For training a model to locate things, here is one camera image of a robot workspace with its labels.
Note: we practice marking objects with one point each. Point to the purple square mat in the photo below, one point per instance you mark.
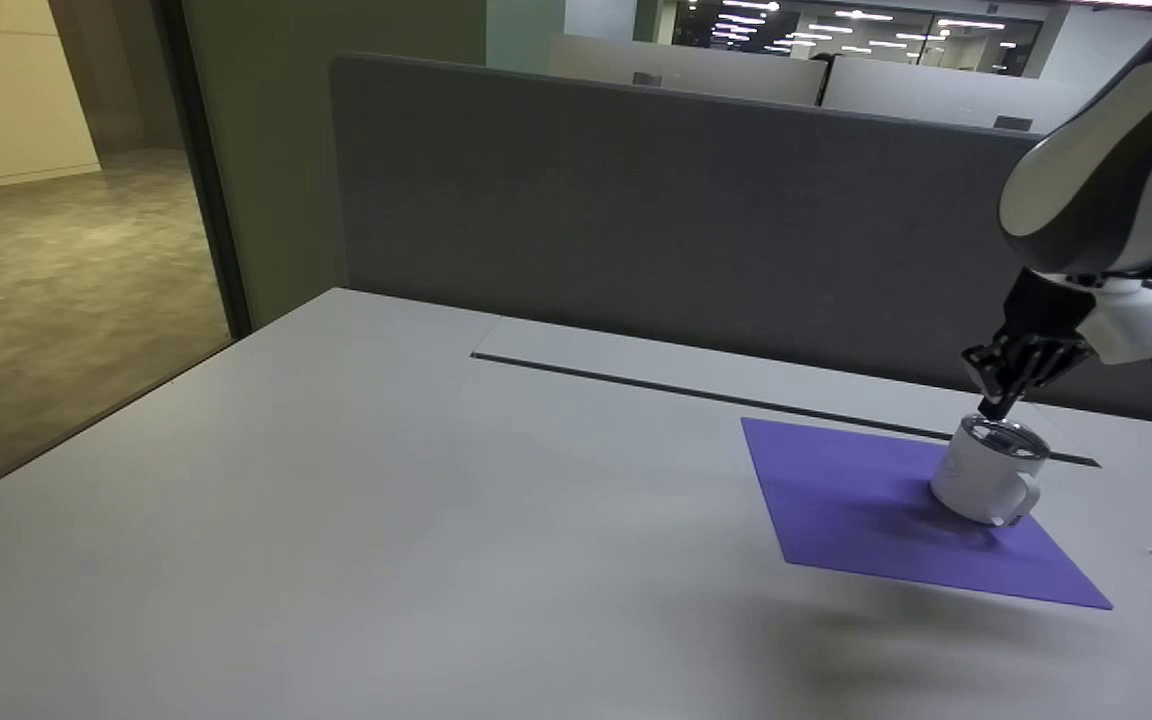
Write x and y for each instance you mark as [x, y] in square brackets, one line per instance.
[859, 515]

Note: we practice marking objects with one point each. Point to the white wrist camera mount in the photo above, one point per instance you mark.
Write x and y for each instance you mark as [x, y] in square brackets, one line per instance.
[1140, 325]

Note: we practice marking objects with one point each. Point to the white mug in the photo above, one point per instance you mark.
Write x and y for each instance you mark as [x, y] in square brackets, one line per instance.
[980, 483]

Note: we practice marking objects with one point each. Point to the white background desk partition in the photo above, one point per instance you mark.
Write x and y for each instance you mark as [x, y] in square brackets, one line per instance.
[737, 75]

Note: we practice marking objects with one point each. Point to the grey desk partition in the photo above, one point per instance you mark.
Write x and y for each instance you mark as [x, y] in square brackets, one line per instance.
[683, 226]

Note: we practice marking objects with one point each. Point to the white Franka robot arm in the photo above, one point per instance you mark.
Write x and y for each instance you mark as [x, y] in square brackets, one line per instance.
[1123, 162]

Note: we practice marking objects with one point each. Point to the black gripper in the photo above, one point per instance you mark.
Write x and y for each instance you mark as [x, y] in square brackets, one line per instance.
[1043, 323]

